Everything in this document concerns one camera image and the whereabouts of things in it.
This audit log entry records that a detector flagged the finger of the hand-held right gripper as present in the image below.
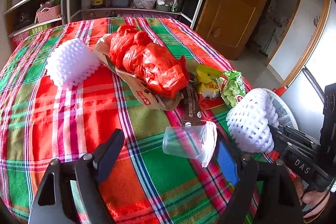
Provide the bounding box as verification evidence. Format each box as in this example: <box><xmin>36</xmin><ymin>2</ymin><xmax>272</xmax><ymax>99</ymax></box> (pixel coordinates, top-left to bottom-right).
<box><xmin>280</xmin><ymin>126</ymin><xmax>322</xmax><ymax>147</ymax></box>
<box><xmin>268</xmin><ymin>125</ymin><xmax>296</xmax><ymax>160</ymax></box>

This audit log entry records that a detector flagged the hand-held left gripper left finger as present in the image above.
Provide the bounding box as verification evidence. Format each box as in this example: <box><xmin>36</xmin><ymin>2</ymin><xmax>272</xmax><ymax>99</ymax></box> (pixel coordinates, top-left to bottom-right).
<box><xmin>28</xmin><ymin>129</ymin><xmax>125</xmax><ymax>224</ymax></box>

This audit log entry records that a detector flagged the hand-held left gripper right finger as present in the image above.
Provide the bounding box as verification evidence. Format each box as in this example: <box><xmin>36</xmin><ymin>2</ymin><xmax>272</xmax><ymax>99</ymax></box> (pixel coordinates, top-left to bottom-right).
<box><xmin>215</xmin><ymin>132</ymin><xmax>305</xmax><ymax>224</ymax></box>

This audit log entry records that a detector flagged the white round trash bin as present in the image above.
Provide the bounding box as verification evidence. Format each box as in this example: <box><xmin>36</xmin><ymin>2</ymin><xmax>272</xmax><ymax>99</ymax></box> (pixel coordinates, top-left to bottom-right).
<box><xmin>260</xmin><ymin>91</ymin><xmax>300</xmax><ymax>140</ymax></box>

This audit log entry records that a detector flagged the white foam fruit net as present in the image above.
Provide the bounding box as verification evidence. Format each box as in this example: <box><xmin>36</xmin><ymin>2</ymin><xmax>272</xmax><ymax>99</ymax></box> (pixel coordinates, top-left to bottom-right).
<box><xmin>45</xmin><ymin>38</ymin><xmax>101</xmax><ymax>90</ymax></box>
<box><xmin>226</xmin><ymin>88</ymin><xmax>280</xmax><ymax>153</ymax></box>

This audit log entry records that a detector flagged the clear plastic cup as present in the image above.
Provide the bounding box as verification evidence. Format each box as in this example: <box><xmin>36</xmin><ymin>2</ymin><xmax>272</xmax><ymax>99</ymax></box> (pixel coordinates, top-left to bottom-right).
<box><xmin>162</xmin><ymin>126</ymin><xmax>210</xmax><ymax>161</ymax></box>

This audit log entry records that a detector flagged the brown coffee sachet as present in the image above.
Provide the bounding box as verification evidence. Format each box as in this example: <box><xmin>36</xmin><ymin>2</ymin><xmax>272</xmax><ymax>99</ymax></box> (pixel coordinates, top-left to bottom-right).
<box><xmin>181</xmin><ymin>73</ymin><xmax>210</xmax><ymax>127</ymax></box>

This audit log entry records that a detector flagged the person's right hand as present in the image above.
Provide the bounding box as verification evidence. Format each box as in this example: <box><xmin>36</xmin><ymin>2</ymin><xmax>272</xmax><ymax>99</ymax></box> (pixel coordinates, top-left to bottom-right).
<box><xmin>294</xmin><ymin>177</ymin><xmax>331</xmax><ymax>217</ymax></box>

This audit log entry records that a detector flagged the plaid tablecloth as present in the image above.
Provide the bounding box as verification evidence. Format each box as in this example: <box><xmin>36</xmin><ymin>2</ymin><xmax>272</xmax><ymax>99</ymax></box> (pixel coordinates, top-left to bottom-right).
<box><xmin>0</xmin><ymin>17</ymin><xmax>297</xmax><ymax>224</ymax></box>

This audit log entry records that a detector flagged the silver refrigerator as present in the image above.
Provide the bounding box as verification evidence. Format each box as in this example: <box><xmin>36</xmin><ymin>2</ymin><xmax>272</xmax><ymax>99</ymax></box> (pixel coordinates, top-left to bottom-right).
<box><xmin>278</xmin><ymin>11</ymin><xmax>336</xmax><ymax>135</ymax></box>

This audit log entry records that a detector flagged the brown paper bag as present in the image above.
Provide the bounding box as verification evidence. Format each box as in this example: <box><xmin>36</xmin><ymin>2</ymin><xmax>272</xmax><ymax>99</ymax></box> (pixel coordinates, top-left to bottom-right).
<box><xmin>105</xmin><ymin>61</ymin><xmax>184</xmax><ymax>111</ymax></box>

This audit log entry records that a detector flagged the green snack packet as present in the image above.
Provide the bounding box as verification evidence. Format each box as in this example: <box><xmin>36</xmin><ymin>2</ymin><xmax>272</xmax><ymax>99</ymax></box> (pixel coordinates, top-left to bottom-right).
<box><xmin>217</xmin><ymin>70</ymin><xmax>254</xmax><ymax>109</ymax></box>

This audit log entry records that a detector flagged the yellow snack packet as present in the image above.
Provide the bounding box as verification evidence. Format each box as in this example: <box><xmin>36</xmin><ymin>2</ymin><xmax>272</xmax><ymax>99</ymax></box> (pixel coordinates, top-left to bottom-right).
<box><xmin>196</xmin><ymin>64</ymin><xmax>223</xmax><ymax>101</ymax></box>

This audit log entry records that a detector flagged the red plastic bag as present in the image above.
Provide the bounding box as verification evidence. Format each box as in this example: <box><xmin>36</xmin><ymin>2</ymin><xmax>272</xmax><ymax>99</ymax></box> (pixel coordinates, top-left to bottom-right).
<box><xmin>108</xmin><ymin>25</ymin><xmax>189</xmax><ymax>98</ymax></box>

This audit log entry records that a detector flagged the pink plastic box lid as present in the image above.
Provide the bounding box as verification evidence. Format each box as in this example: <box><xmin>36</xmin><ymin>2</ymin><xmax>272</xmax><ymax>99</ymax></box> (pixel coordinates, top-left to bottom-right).
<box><xmin>117</xmin><ymin>13</ymin><xmax>181</xmax><ymax>20</ymax></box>

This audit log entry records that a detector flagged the green carton box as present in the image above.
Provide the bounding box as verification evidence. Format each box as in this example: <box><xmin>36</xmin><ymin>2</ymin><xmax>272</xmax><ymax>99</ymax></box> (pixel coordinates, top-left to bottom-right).
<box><xmin>29</xmin><ymin>23</ymin><xmax>51</xmax><ymax>35</ymax></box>

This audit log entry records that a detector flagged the pink carton box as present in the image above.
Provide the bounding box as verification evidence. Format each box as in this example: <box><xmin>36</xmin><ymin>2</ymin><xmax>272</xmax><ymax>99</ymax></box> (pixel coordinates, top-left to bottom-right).
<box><xmin>12</xmin><ymin>31</ymin><xmax>30</xmax><ymax>47</ymax></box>

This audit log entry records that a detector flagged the wooden door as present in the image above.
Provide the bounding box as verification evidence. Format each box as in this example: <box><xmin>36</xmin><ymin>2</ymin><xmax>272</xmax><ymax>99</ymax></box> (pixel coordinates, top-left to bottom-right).
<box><xmin>196</xmin><ymin>0</ymin><xmax>279</xmax><ymax>60</ymax></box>

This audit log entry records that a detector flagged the pink woven plastic basket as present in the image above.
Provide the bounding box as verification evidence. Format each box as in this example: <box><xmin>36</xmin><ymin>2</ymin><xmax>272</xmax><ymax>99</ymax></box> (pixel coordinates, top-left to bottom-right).
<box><xmin>36</xmin><ymin>5</ymin><xmax>61</xmax><ymax>23</ymax></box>

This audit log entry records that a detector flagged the narrow grey metal kitchen rack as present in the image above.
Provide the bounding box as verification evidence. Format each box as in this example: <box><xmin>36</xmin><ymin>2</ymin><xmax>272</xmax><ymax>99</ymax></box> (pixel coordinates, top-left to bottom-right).
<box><xmin>4</xmin><ymin>0</ymin><xmax>66</xmax><ymax>38</ymax></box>

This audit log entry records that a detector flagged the black kitchen appliance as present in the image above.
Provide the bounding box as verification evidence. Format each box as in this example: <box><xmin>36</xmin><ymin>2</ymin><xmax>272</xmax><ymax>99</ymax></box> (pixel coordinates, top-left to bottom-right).
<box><xmin>13</xmin><ymin>7</ymin><xmax>37</xmax><ymax>30</ymax></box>

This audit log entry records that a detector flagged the black cable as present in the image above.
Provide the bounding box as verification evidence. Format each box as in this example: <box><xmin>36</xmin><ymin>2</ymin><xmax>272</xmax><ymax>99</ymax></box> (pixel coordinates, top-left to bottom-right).
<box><xmin>302</xmin><ymin>192</ymin><xmax>332</xmax><ymax>217</ymax></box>

